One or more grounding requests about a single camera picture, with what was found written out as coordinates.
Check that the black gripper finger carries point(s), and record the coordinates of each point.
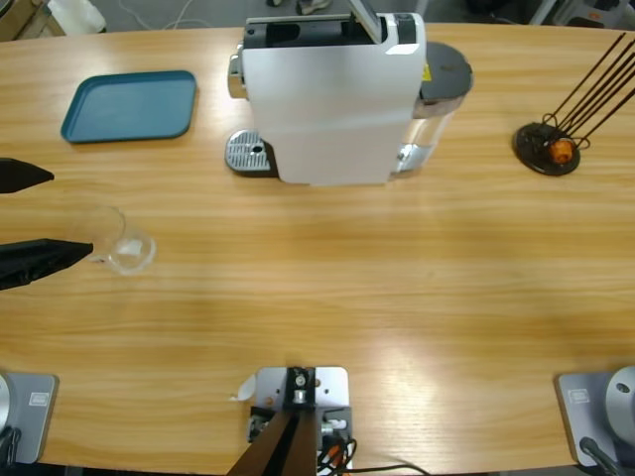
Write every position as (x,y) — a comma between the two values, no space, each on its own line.
(39,260)
(20,176)

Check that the clear glass cup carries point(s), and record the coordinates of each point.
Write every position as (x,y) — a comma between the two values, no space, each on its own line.
(106,228)

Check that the grey coffee machine lid lever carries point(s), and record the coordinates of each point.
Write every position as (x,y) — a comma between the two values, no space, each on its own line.
(369,20)

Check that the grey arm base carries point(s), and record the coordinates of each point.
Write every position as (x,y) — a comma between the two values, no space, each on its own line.
(30,416)
(590,416)

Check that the white capsule coffee machine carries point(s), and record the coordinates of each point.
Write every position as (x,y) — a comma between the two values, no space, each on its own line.
(322,99)

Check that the orange coffee capsule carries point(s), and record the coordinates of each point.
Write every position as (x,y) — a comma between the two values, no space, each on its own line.
(561,151)

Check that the teal plastic tray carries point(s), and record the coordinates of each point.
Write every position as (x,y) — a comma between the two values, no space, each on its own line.
(129,106)

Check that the cardboard box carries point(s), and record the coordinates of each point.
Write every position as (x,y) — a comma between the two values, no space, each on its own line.
(20,20)

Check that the white plastic bag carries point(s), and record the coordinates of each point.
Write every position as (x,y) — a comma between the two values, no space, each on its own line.
(74,15)

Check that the metal drip tray grate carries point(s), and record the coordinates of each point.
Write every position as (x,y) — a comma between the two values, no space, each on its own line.
(245,151)

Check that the white tape tab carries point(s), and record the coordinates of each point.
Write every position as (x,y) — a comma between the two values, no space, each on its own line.
(245,389)

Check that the white mounting block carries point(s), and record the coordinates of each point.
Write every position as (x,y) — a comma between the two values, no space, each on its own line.
(330,392)

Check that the clear water tank dark lid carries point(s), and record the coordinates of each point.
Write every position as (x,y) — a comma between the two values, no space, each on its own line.
(446,69)

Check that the black capsule stand with rods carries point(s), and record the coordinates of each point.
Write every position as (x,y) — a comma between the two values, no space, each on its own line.
(533,149)

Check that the black and orange device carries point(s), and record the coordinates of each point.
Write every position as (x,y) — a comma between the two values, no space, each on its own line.
(590,20)

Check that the dark camera post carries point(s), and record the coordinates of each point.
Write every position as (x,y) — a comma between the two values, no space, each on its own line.
(288,446)

